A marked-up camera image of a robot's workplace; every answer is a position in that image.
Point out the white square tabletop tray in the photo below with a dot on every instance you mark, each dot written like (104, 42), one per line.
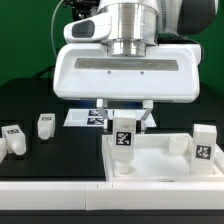
(161, 158)

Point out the white front barrier wall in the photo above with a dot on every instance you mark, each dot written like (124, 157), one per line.
(111, 196)

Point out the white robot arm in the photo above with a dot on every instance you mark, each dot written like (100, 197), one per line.
(134, 50)

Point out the white left barrier piece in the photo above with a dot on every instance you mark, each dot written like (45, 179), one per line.
(3, 149)

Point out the white marker sheet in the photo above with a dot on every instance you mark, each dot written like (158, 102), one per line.
(93, 118)

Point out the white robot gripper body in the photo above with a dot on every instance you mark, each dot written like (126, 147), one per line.
(167, 73)

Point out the black camera stand pole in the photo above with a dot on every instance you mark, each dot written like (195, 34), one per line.
(81, 9)

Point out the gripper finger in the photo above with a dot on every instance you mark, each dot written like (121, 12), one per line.
(147, 107)
(101, 105)

